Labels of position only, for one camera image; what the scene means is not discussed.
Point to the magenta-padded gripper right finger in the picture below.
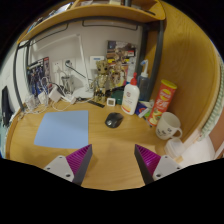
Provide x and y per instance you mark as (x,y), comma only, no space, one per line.
(148,161)

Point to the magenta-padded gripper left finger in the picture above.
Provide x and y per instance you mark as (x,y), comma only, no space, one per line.
(78,161)

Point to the black computer mouse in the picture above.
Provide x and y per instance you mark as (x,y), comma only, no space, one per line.
(114,119)

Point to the light blue mouse pad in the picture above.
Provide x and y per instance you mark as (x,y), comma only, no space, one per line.
(63,128)

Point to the clear plastic container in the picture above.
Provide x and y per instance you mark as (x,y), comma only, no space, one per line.
(174,146)

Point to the white mug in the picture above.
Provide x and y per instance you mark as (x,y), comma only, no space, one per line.
(167,126)

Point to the red chip canister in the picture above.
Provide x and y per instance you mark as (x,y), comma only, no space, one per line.
(161,101)

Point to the white power strip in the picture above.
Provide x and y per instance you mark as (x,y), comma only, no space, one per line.
(70,98)

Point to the white red-capped lotion bottle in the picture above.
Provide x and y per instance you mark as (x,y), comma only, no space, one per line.
(130,96)

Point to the small white desk clock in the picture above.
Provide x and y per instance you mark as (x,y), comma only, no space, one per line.
(110,101)

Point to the white charger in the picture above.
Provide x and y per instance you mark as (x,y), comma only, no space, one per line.
(54,94)
(42,98)

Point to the clear glass jar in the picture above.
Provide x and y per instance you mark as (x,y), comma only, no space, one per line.
(30,101)

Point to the dark white-nozzle spray bottle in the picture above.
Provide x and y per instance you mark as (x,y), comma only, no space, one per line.
(144,83)

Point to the steel cup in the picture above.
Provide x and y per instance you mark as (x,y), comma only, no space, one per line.
(66,83)

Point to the brown tree figure toy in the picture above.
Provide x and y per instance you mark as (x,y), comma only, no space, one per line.
(101,81)

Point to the black bag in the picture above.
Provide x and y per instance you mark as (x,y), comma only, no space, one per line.
(5,106)

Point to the blue robot model box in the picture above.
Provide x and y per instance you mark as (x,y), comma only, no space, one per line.
(37,75)

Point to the colourful figure toy box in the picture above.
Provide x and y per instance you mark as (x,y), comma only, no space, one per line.
(120,63)

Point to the white desk lamp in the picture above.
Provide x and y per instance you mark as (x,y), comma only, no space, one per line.
(81,46)

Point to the wooden shelf unit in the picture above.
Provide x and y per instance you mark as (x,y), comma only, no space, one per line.
(100,11)

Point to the white wall socket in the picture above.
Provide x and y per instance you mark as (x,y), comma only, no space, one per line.
(70,64)
(57,66)

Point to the white wall box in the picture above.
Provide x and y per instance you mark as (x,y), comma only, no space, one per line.
(96,60)

